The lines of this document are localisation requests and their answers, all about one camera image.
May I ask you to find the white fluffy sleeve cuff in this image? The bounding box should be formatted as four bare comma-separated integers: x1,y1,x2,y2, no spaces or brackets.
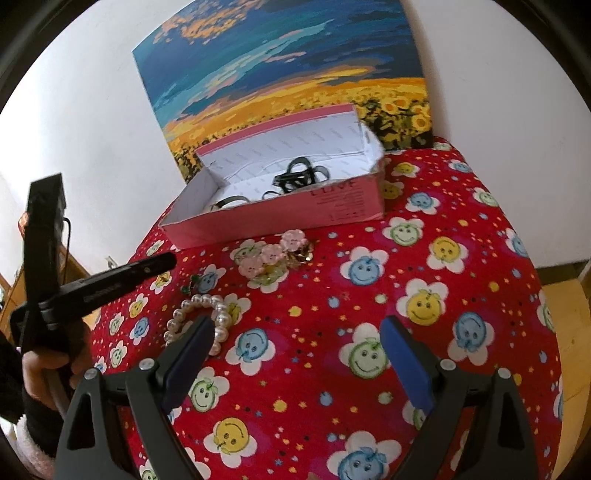
9,415,55,479

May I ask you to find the wooden shelf cabinet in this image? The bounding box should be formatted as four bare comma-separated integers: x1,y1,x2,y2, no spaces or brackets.
0,239,91,333

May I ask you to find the green bead earring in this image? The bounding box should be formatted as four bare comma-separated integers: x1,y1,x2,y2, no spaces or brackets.
180,274,200,296

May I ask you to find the white pearl bracelet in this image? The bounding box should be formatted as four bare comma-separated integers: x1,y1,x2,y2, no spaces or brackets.
163,293,233,357

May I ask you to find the left hand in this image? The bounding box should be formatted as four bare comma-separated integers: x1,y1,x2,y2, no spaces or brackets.
22,322,93,411

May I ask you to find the black hair claw clip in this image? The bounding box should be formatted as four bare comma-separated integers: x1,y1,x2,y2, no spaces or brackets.
262,156,331,200

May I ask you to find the pink cardboard box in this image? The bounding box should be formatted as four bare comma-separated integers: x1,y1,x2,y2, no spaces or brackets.
159,104,385,249

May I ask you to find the red smiley flower cloth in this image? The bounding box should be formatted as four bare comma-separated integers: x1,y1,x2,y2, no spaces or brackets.
92,142,563,479

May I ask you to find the sunflower field painting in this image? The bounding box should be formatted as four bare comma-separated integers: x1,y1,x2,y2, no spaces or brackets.
132,0,433,180

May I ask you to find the pink flower hair clip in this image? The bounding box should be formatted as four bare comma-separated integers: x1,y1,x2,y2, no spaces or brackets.
232,229,314,280

